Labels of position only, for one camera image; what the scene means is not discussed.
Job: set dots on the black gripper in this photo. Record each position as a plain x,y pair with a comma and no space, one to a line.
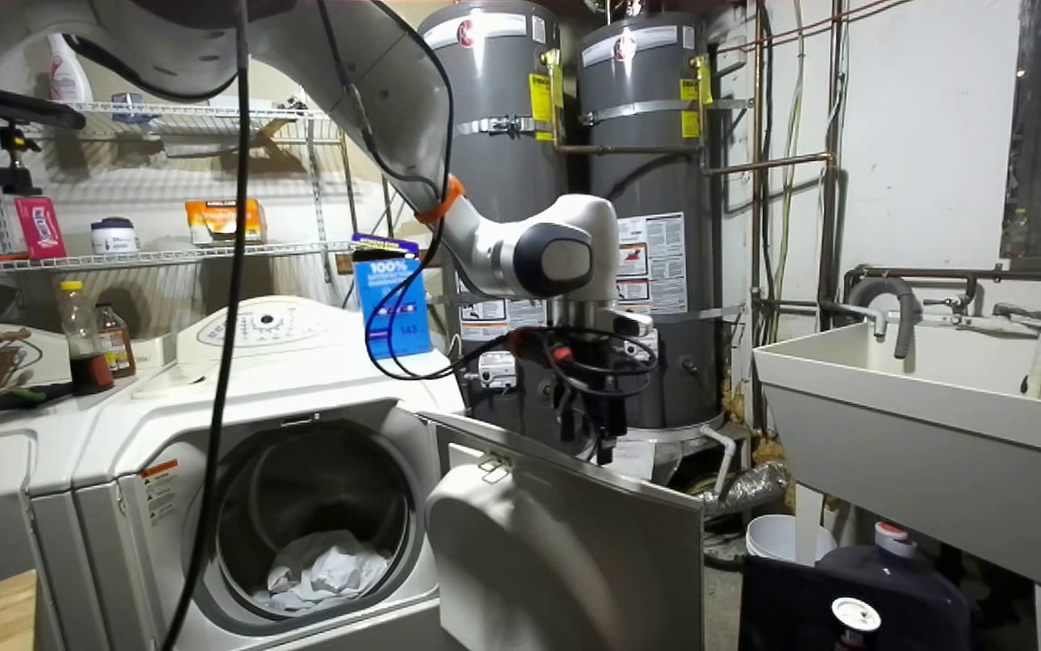
606,372

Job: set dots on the white washing machine door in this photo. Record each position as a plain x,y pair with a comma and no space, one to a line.
540,550

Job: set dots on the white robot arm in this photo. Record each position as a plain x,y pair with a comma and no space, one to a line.
387,91

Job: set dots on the white front-load washing machine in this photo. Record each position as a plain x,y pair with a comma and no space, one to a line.
231,438

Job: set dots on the left grey water heater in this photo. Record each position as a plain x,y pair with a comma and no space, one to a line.
493,54

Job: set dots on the grey water heater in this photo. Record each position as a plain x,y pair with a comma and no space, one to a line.
648,163
493,54

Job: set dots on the white bucket on floor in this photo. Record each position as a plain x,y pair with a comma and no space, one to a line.
783,537

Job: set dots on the right grey water heater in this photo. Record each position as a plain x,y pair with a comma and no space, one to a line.
648,163

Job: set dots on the blue detergent box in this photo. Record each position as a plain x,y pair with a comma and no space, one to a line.
393,299

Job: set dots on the white laundry in drum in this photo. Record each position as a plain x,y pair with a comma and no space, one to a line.
321,568

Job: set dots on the dark jug with white cap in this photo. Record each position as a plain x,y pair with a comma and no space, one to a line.
884,594

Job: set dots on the white utility sink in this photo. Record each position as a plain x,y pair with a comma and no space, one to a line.
943,443

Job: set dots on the orange package on shelf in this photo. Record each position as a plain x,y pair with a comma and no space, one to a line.
220,221

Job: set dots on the metal sink faucet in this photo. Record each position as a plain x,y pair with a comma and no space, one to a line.
870,285

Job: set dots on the dark liquid plastic bottle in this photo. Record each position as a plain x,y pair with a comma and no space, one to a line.
82,336

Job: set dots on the white jar with dark lid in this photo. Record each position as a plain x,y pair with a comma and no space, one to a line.
112,237

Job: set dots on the pink tag on shelf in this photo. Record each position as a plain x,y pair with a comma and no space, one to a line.
41,228

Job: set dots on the white spray bottle on shelf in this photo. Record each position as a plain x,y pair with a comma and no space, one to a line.
65,78

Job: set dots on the white wire shelf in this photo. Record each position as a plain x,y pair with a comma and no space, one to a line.
147,160

